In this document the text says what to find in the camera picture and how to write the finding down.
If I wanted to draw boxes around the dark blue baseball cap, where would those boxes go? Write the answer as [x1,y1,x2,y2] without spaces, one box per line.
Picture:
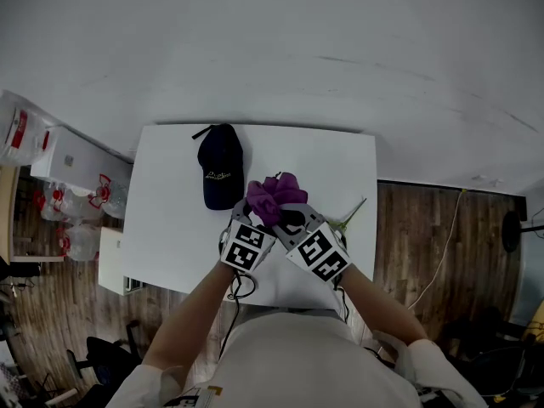
[191,122,247,212]

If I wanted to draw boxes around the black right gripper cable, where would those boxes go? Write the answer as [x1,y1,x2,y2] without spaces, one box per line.
[332,284,353,323]

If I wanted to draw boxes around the person's right forearm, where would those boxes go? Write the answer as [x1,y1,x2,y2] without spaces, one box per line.
[338,264,431,349]

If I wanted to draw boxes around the light wooden furniture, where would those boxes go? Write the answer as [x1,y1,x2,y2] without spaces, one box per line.
[0,166,65,266]

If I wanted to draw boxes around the person's beige shirt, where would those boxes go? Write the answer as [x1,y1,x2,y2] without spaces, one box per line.
[105,308,490,408]

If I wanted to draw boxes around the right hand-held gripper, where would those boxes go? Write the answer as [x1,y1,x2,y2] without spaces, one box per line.
[271,201,354,283]

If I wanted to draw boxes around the white cardboard box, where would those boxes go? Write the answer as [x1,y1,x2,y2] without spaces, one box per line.
[29,124,136,191]

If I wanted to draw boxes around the large clear red-label water jug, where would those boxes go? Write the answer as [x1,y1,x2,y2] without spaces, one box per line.
[0,90,53,168]

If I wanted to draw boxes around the clear red-print water bottle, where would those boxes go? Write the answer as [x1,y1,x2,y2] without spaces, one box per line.
[87,173,129,220]
[39,182,99,224]
[56,222,102,263]

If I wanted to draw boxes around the small white appliance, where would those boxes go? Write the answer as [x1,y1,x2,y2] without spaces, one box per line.
[98,226,125,292]

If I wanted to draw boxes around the white artificial flower bunch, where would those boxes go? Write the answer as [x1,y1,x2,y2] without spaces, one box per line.
[326,196,368,241]

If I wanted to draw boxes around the person's left forearm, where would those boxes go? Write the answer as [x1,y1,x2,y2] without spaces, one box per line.
[141,263,238,370]

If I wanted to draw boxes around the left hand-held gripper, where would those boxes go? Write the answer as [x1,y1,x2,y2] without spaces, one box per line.
[219,197,277,274]

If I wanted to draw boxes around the pale floor cable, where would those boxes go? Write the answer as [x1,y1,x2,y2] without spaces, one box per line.
[406,188,468,310]

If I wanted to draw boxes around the black office chair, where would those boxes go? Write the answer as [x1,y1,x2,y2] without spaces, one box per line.
[65,320,145,400]
[440,305,529,366]

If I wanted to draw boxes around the black standing fan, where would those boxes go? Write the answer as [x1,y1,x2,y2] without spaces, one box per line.
[501,207,544,255]

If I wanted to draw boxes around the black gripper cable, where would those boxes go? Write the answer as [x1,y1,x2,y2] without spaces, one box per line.
[218,269,259,357]
[332,284,353,323]

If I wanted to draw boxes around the purple cloth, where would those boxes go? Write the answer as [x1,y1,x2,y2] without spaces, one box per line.
[246,171,309,229]

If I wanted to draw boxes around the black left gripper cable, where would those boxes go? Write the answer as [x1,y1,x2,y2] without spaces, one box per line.
[218,269,259,357]

